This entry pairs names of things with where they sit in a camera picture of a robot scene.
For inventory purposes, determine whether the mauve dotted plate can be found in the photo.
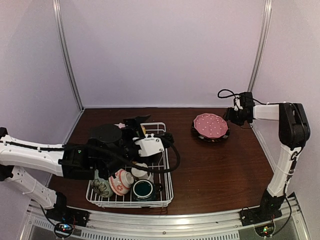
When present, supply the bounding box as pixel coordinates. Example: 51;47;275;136
193;113;228;138

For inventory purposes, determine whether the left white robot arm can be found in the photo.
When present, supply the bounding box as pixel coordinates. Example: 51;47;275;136
0;116;164;222

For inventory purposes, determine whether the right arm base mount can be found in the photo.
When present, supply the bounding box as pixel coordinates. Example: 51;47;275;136
239;191;285;226

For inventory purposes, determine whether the aluminium front rail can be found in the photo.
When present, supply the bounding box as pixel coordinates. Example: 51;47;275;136
17;197;311;240

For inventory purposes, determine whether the yellow dotted plate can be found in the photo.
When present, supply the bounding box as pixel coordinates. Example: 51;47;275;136
140;125;147;135

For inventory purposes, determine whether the dark teal mug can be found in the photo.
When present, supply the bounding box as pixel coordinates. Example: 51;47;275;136
131;179;163;202

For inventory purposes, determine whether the white wire dish rack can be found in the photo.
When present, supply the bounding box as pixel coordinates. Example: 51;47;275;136
86;119;174;208

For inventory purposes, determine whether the right aluminium frame post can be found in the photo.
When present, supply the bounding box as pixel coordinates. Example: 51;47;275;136
247;0;273;92

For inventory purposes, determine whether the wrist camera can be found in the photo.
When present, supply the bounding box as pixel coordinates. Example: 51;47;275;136
233;92;255;109
132;133;165;157

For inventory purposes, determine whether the green floral cup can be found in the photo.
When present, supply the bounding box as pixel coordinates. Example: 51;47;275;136
90;169;114;198

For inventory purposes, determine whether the light pink plate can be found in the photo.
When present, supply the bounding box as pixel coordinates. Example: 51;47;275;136
115;123;126;129

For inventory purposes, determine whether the left aluminium frame post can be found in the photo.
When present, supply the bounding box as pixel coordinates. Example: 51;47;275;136
52;0;84;112

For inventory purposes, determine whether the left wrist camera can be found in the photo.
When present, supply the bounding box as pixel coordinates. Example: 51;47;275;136
132;133;165;157

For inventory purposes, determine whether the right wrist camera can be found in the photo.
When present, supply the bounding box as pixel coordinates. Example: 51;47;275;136
233;92;255;109

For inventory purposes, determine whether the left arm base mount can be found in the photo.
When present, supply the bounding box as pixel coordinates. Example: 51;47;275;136
43;192;90;240

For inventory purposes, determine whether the white cup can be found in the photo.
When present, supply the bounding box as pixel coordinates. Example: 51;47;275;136
131;168;154;183

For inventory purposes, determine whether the left black cable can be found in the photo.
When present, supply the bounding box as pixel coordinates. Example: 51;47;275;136
59;132;181;176

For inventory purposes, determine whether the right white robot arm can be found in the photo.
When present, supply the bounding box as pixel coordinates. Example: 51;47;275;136
223;102;311;221

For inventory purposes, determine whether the pink patterned white bowl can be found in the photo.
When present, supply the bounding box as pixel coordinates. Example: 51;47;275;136
108;168;135;196

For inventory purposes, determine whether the aluminium frame post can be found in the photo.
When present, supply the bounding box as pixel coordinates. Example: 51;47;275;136
247;0;273;92
52;0;84;112

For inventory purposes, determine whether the black striped plate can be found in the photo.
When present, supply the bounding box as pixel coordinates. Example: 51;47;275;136
191;123;230;143

